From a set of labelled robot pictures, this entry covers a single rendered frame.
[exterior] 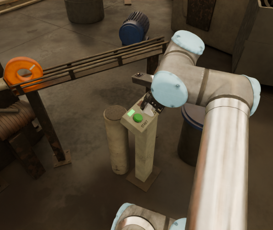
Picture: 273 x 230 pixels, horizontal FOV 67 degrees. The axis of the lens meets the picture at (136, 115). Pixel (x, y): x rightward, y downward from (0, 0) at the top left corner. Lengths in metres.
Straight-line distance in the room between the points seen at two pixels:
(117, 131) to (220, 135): 0.73
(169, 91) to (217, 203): 0.25
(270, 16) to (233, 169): 1.66
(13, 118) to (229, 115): 1.00
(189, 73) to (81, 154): 1.19
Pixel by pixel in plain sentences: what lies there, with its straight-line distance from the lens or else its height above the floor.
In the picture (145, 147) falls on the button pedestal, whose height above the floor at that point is 0.38.
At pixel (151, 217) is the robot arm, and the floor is 0.46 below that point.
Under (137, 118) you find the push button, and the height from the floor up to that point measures 0.61.
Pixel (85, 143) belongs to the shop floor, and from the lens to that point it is 1.60.
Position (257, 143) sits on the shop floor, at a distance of 1.80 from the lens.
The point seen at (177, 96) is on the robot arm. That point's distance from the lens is 0.48.
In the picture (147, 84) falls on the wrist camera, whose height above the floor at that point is 0.82.
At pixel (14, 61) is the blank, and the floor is 0.78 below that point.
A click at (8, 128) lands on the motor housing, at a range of 1.18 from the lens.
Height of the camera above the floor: 1.24
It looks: 45 degrees down
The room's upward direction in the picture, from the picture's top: straight up
